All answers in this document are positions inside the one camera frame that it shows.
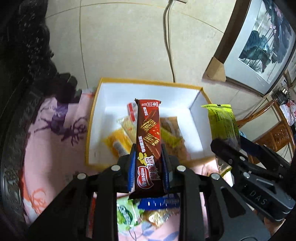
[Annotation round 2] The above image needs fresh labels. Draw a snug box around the blue cookie snack bag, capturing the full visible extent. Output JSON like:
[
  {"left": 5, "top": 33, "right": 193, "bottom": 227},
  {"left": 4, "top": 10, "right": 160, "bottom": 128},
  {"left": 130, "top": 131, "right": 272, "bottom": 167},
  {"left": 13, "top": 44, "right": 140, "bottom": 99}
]
[{"left": 138, "top": 194, "right": 180, "bottom": 211}]

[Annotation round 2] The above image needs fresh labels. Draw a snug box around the brown chocolate wafer pack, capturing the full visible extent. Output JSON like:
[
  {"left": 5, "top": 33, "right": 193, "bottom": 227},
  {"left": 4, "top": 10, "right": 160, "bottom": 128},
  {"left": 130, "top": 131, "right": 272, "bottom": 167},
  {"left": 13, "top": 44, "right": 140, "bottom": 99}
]
[{"left": 130, "top": 99, "right": 169, "bottom": 199}]

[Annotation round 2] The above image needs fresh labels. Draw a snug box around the yellow-green snack packet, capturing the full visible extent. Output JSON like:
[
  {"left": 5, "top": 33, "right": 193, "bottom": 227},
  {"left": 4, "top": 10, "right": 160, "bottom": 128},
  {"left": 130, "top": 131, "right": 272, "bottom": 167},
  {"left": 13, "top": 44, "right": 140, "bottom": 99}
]
[{"left": 201, "top": 104, "right": 240, "bottom": 150}]

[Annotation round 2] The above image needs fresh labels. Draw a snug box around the clear rice cracker pack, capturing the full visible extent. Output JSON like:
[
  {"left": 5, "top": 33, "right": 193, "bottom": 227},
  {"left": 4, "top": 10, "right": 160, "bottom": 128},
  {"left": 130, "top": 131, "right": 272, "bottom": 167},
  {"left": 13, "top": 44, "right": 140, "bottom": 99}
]
[{"left": 142, "top": 208, "right": 180, "bottom": 228}]

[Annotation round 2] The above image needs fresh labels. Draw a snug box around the green pea snack bag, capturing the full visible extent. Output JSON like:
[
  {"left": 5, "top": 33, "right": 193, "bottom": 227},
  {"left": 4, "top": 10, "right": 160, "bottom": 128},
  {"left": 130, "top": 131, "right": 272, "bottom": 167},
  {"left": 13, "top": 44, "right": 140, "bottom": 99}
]
[{"left": 116, "top": 196, "right": 144, "bottom": 232}]

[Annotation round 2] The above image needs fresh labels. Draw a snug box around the wooden chair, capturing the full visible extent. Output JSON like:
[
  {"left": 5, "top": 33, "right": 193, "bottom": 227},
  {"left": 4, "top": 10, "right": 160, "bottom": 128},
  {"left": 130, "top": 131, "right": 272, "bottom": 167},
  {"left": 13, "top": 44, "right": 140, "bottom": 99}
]
[{"left": 237, "top": 99, "right": 295, "bottom": 163}]

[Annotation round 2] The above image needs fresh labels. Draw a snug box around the pink floral tablecloth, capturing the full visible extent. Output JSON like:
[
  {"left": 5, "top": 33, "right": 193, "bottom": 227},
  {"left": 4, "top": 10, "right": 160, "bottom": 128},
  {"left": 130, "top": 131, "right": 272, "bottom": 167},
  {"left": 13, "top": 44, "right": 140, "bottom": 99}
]
[{"left": 21, "top": 83, "right": 209, "bottom": 225}]

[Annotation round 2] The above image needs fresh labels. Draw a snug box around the yellow cardboard box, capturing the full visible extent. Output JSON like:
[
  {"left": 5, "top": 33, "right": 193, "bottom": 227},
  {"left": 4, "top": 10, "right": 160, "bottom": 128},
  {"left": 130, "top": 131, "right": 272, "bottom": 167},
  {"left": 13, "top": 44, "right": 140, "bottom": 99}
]
[{"left": 85, "top": 78, "right": 215, "bottom": 171}]

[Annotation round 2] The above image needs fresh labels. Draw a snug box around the yellow snack packet in box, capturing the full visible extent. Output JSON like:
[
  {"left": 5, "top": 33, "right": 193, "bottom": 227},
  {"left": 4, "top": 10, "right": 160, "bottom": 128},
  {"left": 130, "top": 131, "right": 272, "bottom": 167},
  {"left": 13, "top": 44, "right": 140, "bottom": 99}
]
[{"left": 103, "top": 116, "right": 137, "bottom": 158}]

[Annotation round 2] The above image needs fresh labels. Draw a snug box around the brown snack packet in box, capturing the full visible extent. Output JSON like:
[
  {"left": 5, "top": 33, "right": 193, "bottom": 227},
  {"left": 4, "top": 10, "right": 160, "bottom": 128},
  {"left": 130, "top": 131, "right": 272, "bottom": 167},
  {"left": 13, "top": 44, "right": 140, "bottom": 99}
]
[{"left": 160, "top": 116, "right": 190, "bottom": 163}]

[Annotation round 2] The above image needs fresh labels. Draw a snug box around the red white snack packet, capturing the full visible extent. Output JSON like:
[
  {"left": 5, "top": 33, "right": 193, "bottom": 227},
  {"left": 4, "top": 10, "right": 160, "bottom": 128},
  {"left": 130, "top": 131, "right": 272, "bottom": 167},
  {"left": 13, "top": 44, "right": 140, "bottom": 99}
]
[{"left": 127, "top": 102, "right": 137, "bottom": 123}]

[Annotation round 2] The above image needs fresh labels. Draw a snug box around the cardboard corner protector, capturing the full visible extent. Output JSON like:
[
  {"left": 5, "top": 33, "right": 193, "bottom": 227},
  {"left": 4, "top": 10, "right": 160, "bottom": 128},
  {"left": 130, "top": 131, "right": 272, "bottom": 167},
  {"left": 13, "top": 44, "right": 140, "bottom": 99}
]
[{"left": 204, "top": 57, "right": 226, "bottom": 82}]

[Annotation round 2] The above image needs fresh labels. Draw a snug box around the framed landscape painting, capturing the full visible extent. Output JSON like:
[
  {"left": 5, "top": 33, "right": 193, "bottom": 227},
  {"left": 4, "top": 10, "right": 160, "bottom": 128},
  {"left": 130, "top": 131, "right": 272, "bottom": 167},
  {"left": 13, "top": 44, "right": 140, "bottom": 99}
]
[{"left": 214, "top": 0, "right": 295, "bottom": 96}]

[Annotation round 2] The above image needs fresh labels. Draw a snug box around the grey power cable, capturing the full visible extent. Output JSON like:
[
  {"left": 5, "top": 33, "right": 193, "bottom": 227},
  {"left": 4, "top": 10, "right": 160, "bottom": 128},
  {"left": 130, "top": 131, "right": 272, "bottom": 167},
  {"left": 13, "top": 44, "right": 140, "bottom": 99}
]
[{"left": 162, "top": 0, "right": 188, "bottom": 83}]

